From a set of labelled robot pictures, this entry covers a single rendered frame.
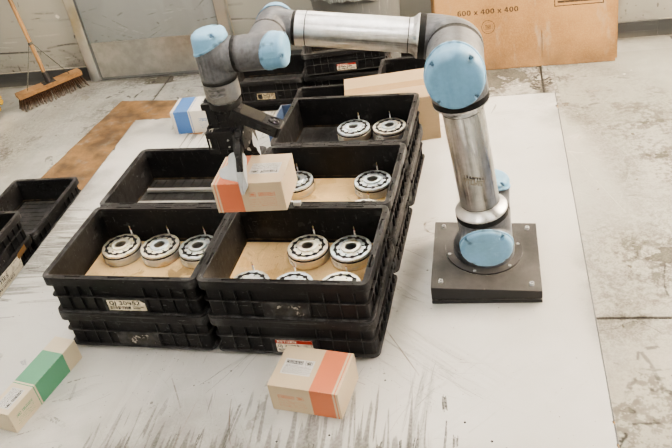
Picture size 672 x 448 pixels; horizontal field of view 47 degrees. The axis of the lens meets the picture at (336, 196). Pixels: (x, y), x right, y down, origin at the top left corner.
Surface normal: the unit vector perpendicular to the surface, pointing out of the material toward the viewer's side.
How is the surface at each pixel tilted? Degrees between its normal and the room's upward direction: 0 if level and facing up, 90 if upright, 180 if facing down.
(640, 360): 0
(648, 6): 90
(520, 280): 4
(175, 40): 90
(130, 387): 0
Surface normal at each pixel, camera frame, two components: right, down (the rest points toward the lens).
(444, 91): -0.16, 0.47
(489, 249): -0.10, 0.68
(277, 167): -0.15, -0.83
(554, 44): -0.19, 0.28
